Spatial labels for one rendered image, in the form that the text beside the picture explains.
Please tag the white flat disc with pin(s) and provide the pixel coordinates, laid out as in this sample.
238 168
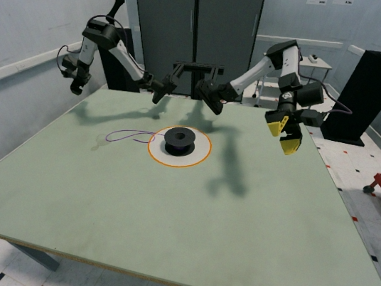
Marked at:
157 149

